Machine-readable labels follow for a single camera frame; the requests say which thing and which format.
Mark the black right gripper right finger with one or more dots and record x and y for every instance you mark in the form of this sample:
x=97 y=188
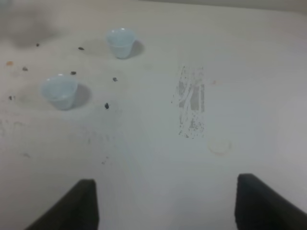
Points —
x=258 y=207

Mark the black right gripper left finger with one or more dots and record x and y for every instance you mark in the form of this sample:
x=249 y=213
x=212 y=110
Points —
x=77 y=210

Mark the near light blue teacup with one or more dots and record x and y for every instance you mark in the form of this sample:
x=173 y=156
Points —
x=60 y=91

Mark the light blue teacup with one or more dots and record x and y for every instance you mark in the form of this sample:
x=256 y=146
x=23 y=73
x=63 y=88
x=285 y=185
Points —
x=120 y=42
x=60 y=91

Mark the far light blue teacup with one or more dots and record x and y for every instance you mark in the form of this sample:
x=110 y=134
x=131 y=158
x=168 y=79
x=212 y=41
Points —
x=120 y=42

